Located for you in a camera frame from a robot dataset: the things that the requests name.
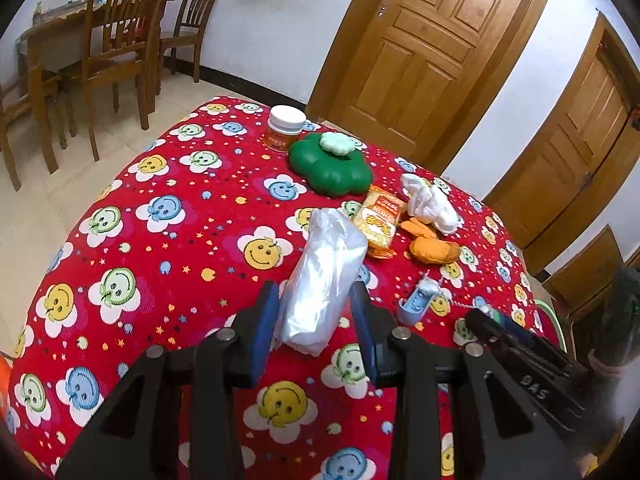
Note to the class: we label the large wooden chair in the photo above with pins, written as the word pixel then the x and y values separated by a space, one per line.
pixel 125 10

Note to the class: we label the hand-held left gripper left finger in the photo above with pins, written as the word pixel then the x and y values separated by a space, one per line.
pixel 264 340

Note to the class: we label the small blue plastic dispenser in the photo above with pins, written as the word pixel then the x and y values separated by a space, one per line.
pixel 417 305

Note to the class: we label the wooden panel door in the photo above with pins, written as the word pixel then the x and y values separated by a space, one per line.
pixel 425 50

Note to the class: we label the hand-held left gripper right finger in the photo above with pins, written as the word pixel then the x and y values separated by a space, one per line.
pixel 361 335

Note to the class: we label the wooden dining table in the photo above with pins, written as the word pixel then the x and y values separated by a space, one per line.
pixel 55 25

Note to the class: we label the white plastic bag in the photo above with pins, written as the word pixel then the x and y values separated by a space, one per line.
pixel 320 280

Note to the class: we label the green flower-shaped container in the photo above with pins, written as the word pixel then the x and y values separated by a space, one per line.
pixel 325 172

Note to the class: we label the small orange peel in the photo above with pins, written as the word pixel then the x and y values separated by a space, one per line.
pixel 419 229

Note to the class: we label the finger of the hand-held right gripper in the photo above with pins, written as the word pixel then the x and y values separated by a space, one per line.
pixel 510 337

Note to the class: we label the white jar with orange label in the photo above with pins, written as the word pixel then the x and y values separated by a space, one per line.
pixel 285 130

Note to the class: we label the yellow snack packet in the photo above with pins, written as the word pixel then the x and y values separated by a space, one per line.
pixel 380 220

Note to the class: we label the white and orange plush toy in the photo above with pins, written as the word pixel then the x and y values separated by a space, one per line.
pixel 430 205

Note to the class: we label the red smiley flower tablecloth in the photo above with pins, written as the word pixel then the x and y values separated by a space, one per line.
pixel 175 260

